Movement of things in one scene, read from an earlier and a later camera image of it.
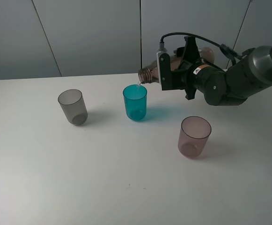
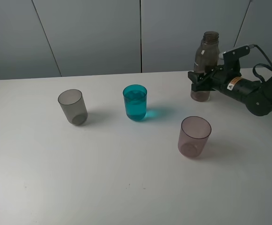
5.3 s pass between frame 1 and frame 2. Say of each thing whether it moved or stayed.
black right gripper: moved
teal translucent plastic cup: stayed
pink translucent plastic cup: stayed
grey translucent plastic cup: stayed
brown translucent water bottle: moved
